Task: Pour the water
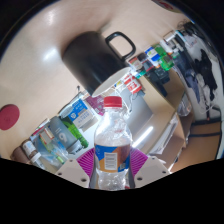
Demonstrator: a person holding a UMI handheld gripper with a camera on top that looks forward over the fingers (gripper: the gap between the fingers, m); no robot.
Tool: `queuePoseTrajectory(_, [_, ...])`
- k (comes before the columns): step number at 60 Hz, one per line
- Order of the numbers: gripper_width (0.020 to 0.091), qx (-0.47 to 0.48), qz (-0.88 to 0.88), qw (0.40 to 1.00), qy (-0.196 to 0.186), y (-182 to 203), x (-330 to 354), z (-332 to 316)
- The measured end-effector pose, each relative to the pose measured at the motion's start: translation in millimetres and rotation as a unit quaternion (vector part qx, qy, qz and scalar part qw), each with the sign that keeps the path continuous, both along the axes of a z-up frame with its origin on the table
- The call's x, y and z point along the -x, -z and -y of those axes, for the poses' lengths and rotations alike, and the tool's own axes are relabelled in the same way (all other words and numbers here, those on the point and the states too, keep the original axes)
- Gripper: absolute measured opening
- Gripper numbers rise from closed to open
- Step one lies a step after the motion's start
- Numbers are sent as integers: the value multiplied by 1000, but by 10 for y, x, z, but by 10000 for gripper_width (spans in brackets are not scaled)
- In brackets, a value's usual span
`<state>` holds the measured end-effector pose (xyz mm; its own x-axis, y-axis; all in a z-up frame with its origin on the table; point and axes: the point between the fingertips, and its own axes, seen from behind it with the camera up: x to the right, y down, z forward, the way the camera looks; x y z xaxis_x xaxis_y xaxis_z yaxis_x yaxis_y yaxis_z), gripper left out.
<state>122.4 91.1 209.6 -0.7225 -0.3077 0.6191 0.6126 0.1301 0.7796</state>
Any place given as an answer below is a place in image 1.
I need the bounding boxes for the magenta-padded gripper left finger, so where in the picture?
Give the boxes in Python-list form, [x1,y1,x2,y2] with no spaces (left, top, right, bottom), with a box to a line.
[54,147,98,189]

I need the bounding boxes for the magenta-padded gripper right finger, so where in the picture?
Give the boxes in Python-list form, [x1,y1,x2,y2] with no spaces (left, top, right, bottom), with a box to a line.
[128,147,171,189]

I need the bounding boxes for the red and white canister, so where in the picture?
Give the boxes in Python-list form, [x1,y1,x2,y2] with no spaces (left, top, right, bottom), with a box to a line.
[122,73,143,95]

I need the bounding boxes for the hanging clothes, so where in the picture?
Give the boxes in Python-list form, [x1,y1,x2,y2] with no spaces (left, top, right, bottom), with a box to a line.
[184,22,218,102]

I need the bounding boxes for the grey shaker bottle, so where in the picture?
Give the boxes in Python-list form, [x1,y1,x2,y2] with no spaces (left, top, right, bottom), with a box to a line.
[48,115,83,155]

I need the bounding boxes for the blue bottle with yellow cap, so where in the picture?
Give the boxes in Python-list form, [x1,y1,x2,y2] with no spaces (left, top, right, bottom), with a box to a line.
[33,133,68,165]

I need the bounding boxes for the wooden shelf unit with books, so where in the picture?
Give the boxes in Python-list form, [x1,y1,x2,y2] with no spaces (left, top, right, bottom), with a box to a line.
[146,79,195,172]

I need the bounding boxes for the brown ceramic cup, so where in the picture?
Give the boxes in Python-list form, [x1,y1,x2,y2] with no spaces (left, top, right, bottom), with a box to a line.
[9,146,31,165]

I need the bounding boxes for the white under-shelf lamp bar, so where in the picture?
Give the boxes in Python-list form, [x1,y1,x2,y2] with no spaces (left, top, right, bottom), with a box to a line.
[131,125,155,149]

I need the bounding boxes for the brown jar with white lid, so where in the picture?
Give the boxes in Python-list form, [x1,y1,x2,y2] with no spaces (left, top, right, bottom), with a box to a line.
[20,139,38,158]

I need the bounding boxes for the green plastic bottle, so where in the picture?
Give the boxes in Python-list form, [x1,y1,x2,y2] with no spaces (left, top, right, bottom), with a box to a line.
[61,116,90,150]

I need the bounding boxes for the magenta snack pouch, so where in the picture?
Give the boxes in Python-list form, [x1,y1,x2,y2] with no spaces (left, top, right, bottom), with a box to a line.
[84,94,106,117]

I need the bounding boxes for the tall clear glass bottle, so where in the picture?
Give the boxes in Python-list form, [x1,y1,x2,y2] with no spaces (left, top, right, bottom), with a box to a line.
[29,151,46,170]

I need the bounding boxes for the clear red-capped water bottle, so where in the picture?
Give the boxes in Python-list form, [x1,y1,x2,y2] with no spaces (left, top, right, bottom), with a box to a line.
[93,95,134,191]

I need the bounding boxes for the blue and white tissue box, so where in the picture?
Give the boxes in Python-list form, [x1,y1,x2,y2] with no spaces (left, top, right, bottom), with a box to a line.
[67,98,96,130]

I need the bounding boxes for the black mug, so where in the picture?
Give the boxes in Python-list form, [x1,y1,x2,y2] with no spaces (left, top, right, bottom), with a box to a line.
[61,30,137,99]

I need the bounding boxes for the flat round red coaster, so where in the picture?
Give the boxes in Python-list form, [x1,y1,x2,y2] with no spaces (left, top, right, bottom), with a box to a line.
[0,103,21,131]

